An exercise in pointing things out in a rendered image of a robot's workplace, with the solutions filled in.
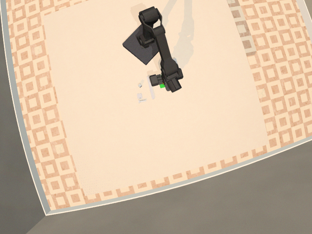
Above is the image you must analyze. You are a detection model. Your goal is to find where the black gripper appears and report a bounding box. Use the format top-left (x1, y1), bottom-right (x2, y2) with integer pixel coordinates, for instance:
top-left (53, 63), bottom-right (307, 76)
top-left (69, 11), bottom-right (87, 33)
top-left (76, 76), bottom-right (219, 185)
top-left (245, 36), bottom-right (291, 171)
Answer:
top-left (149, 68), bottom-right (184, 86)

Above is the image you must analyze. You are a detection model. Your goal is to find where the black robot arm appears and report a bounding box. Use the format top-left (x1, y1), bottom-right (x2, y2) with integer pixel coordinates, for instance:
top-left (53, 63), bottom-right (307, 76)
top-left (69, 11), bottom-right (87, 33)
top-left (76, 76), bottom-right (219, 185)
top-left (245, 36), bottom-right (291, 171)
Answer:
top-left (137, 6), bottom-right (182, 93)

